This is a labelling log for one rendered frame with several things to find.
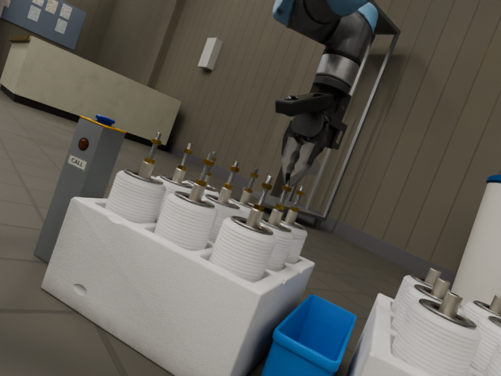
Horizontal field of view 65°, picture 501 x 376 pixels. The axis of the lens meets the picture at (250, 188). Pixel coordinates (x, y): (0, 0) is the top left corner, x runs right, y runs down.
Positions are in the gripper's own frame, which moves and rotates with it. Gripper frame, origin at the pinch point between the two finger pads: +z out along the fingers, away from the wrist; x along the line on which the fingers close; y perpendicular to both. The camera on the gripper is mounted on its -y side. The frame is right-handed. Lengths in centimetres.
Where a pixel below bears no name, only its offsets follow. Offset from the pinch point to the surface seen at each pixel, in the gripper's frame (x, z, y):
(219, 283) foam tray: -8.4, 18.1, -17.0
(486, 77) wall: 55, -114, 239
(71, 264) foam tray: 16.8, 27.6, -27.4
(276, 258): -4.6, 14.7, -0.4
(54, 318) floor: 11.3, 34.7, -29.9
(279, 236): -4.2, 10.5, -1.5
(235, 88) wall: 352, -79, 274
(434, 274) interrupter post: -24.4, 7.3, 22.0
